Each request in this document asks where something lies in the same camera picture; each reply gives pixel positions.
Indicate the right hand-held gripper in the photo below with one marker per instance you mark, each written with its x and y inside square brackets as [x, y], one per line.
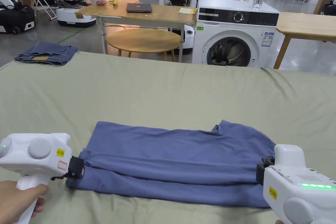
[296, 190]

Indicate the bed with pale green sheet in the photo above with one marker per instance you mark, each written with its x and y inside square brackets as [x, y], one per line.
[157, 92]

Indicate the dark blue shirt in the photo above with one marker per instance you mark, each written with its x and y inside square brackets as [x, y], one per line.
[168, 161]

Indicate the person's right hand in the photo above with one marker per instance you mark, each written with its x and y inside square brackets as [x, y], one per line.
[279, 222]

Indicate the white washing machine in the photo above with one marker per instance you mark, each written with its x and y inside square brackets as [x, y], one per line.
[231, 32]

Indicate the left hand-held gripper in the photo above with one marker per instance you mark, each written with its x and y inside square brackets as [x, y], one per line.
[31, 165]

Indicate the person's left hand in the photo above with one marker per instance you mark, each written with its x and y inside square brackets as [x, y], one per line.
[18, 203]

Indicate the folded blue jeans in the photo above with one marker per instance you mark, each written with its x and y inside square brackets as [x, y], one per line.
[47, 53]

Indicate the white and black wheeled robot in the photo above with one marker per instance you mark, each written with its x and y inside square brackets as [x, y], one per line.
[13, 16]

